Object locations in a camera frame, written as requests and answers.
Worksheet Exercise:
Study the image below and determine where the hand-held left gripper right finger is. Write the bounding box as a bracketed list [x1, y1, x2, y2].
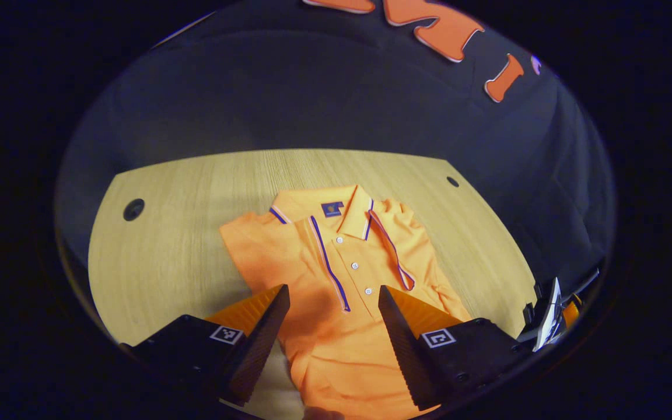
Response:
[378, 285, 533, 411]

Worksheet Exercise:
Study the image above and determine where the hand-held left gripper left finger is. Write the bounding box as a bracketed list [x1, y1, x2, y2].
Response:
[120, 284, 291, 407]

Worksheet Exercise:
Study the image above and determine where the orange collared T-shirt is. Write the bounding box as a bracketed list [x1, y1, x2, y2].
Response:
[219, 184, 474, 420]

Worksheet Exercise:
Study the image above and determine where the black backdrop cloth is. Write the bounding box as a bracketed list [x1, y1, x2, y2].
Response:
[53, 0, 618, 351]

